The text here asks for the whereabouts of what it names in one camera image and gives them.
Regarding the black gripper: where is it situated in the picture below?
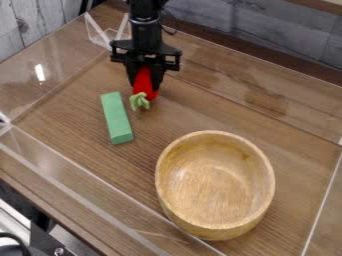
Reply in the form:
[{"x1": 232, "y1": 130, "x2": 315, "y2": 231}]
[{"x1": 109, "y1": 40, "x2": 182, "y2": 91}]

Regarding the red plush strawberry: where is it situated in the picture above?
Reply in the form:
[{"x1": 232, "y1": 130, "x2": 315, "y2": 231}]
[{"x1": 129, "y1": 66, "x2": 159, "y2": 111}]

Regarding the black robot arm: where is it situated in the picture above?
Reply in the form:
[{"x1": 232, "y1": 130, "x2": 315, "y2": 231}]
[{"x1": 109, "y1": 0, "x2": 182, "y2": 91}]

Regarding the green rectangular block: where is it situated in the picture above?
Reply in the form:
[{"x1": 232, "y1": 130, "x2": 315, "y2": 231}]
[{"x1": 100, "y1": 92, "x2": 134, "y2": 144}]

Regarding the wooden bowl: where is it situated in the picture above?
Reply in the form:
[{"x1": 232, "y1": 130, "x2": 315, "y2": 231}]
[{"x1": 155, "y1": 130, "x2": 275, "y2": 241}]

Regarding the clear acrylic corner bracket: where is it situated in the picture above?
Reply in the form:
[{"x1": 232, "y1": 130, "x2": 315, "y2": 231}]
[{"x1": 84, "y1": 13, "x2": 131, "y2": 51}]

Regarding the clear acrylic enclosure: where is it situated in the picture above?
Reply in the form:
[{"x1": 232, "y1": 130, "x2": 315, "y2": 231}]
[{"x1": 0, "y1": 20, "x2": 342, "y2": 256}]

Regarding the black metal bracket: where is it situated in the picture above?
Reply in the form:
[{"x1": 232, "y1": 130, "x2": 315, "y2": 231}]
[{"x1": 29, "y1": 223, "x2": 76, "y2": 256}]

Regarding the black cable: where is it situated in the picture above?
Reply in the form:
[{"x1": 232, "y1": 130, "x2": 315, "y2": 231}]
[{"x1": 0, "y1": 231, "x2": 29, "y2": 251}]

